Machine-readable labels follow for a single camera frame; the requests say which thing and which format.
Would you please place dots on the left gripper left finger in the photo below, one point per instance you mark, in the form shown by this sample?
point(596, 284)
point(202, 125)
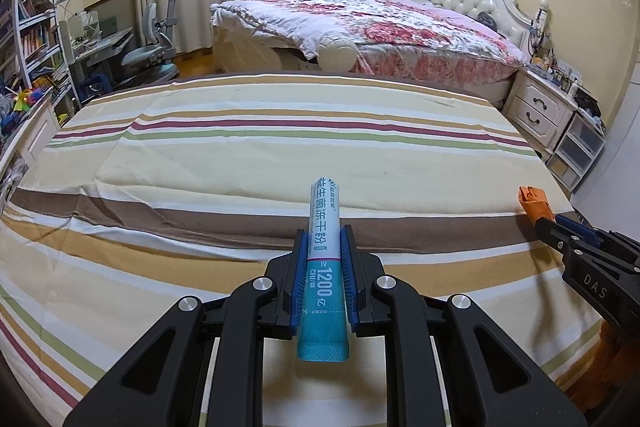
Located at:
point(200, 363)

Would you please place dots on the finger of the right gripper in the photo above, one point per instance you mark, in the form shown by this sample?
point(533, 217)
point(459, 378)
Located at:
point(552, 234)
point(577, 229)

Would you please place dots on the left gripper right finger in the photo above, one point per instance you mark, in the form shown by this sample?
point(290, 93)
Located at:
point(448, 363)

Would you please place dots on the white teal tube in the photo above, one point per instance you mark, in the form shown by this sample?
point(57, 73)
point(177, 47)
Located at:
point(322, 334)

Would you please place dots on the orange paper bag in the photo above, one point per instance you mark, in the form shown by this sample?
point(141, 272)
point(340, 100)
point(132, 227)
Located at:
point(535, 203)

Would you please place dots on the white sliding wardrobe door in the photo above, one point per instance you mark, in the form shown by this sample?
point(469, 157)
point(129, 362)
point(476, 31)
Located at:
point(609, 196)

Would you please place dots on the plastic drawer unit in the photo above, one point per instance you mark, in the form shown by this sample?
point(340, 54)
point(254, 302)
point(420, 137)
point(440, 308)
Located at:
point(577, 150)

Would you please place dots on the white nightstand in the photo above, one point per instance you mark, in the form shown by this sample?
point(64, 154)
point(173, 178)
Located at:
point(539, 110)

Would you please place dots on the striped bed sheet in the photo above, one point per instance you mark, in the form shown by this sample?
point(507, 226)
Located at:
point(150, 195)

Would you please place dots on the floral pink quilt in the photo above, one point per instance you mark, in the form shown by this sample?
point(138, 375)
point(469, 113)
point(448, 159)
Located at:
point(389, 38)

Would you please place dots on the grey desk chair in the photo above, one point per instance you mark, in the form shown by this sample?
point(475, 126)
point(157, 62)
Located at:
point(153, 62)

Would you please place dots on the grey study desk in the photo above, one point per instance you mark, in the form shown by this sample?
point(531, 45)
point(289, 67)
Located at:
point(83, 42)

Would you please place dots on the white bookshelf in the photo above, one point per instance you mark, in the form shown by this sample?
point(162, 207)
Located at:
point(32, 50)

